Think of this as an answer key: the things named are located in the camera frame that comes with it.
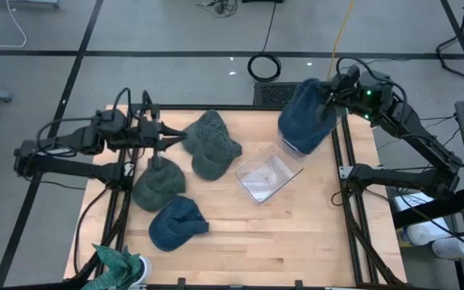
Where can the blue denim cap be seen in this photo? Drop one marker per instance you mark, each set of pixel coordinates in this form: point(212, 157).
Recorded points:
point(302, 121)
point(175, 225)

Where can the tall clear plastic container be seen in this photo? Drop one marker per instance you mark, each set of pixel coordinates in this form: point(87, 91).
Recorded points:
point(285, 147)

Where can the white plant pot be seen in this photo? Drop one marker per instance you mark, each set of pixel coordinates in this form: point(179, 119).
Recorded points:
point(146, 270)

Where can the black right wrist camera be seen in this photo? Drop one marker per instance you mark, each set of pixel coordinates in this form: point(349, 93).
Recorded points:
point(353, 74)

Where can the clear square plastic bin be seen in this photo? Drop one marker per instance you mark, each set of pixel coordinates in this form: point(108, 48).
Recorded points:
point(268, 177)

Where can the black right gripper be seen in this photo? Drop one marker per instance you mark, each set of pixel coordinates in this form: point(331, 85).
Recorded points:
point(346, 96)

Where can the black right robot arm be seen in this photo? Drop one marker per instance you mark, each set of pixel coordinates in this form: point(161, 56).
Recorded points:
point(417, 137)

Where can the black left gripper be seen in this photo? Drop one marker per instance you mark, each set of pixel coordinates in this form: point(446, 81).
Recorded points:
point(149, 135)

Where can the green leafy plant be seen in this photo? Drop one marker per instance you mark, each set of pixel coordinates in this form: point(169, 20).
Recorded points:
point(113, 266)

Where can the black floor vent grille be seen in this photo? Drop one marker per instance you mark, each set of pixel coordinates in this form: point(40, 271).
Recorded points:
point(274, 94)

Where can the green washed cap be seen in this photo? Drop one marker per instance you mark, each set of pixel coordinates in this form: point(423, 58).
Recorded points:
point(216, 161)
point(157, 189)
point(208, 125)

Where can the black table frame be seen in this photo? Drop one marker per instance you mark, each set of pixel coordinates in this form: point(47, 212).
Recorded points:
point(348, 145)

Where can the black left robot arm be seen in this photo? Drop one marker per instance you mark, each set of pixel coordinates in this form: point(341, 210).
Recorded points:
point(75, 169)

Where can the white paper towel roll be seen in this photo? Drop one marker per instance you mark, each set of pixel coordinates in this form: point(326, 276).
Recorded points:
point(429, 233)
point(451, 249)

